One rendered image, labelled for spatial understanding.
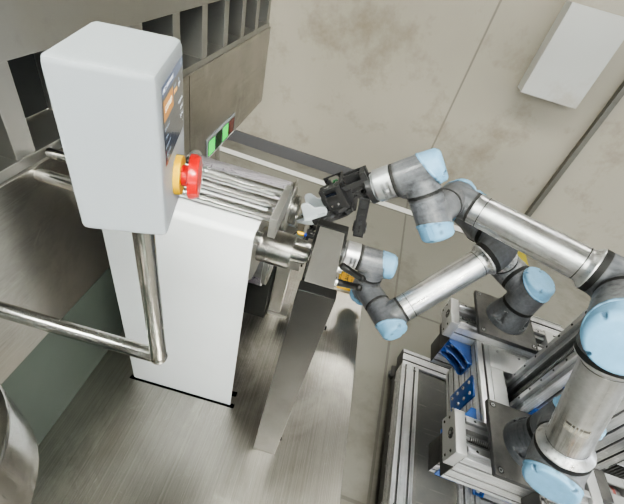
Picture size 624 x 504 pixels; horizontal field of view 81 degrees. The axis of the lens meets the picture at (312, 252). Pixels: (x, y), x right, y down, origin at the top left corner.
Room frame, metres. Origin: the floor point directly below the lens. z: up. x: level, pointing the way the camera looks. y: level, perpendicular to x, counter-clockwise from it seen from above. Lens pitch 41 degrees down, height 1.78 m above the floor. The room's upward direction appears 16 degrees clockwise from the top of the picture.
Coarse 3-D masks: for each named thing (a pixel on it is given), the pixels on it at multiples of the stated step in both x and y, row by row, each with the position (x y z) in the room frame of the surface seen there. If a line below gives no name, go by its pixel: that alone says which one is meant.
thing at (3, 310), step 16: (0, 304) 0.19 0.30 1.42; (16, 320) 0.18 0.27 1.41; (32, 320) 0.19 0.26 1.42; (48, 320) 0.19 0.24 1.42; (64, 320) 0.20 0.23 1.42; (64, 336) 0.18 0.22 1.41; (80, 336) 0.19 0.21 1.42; (96, 336) 0.19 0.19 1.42; (112, 336) 0.19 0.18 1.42; (128, 352) 0.18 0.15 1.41; (144, 352) 0.19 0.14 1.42
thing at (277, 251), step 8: (264, 232) 0.49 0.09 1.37; (280, 232) 0.50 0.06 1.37; (264, 240) 0.47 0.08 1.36; (272, 240) 0.48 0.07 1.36; (280, 240) 0.48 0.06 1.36; (288, 240) 0.48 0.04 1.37; (264, 248) 0.46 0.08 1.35; (272, 248) 0.47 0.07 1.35; (280, 248) 0.47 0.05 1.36; (288, 248) 0.47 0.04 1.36; (256, 256) 0.46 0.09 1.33; (264, 256) 0.46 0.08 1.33; (272, 256) 0.46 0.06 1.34; (280, 256) 0.46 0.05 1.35; (288, 256) 0.46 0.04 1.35; (272, 264) 0.46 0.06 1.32; (280, 264) 0.46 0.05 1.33; (288, 264) 0.47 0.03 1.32
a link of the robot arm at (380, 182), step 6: (378, 168) 0.75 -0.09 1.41; (384, 168) 0.74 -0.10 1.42; (372, 174) 0.73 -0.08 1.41; (378, 174) 0.73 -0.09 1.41; (384, 174) 0.72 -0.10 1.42; (372, 180) 0.72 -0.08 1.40; (378, 180) 0.71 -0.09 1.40; (384, 180) 0.71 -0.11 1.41; (372, 186) 0.71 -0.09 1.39; (378, 186) 0.71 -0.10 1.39; (384, 186) 0.71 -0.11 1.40; (390, 186) 0.70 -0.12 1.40; (378, 192) 0.70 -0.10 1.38; (384, 192) 0.70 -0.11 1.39; (390, 192) 0.71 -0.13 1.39; (378, 198) 0.71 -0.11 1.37; (384, 198) 0.71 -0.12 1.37; (390, 198) 0.72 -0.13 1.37
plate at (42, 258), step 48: (240, 48) 1.28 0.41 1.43; (192, 96) 0.92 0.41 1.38; (240, 96) 1.32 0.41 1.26; (192, 144) 0.91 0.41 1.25; (0, 192) 0.33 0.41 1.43; (48, 192) 0.41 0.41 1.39; (0, 240) 0.31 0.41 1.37; (48, 240) 0.38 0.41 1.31; (96, 240) 0.48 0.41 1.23; (0, 288) 0.28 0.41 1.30; (48, 288) 0.35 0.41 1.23; (0, 336) 0.25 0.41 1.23
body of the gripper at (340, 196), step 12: (360, 168) 0.75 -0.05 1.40; (324, 180) 0.77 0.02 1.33; (336, 180) 0.75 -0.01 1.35; (348, 180) 0.74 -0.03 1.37; (360, 180) 0.72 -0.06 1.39; (324, 192) 0.72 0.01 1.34; (336, 192) 0.71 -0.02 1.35; (348, 192) 0.73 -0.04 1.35; (360, 192) 0.73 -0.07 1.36; (372, 192) 0.71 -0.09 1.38; (324, 204) 0.71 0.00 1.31; (336, 204) 0.71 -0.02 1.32; (348, 204) 0.71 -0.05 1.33
